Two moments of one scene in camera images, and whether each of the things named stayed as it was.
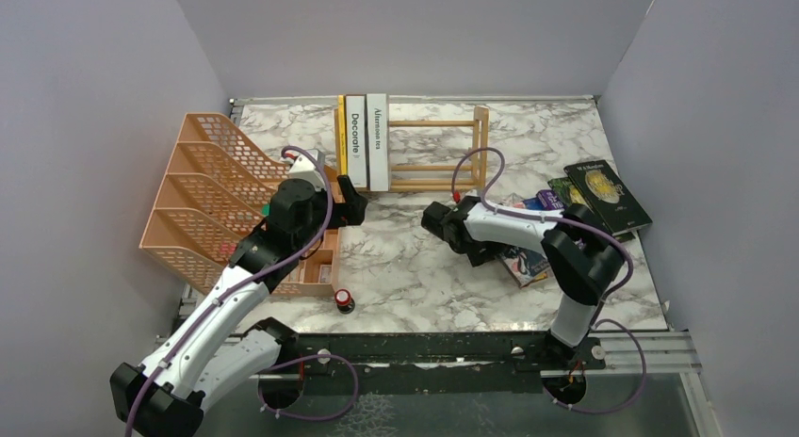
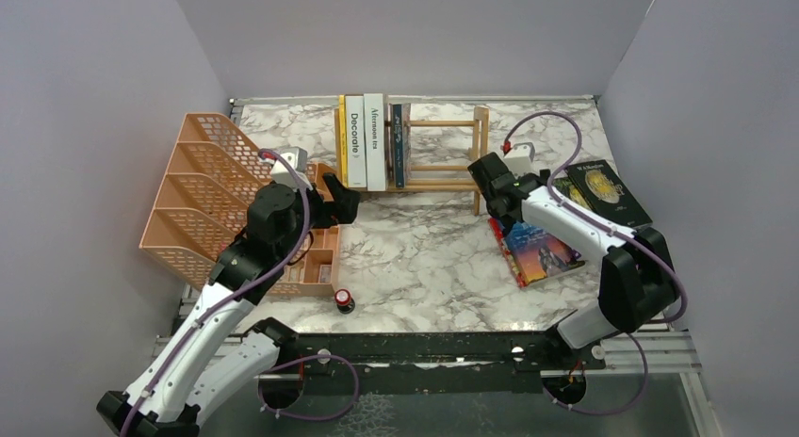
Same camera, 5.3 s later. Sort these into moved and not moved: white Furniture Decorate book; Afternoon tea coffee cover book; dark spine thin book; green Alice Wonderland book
Moved: dark spine thin book
Not moved: green Alice Wonderland book; white Furniture Decorate book; Afternoon tea coffee cover book
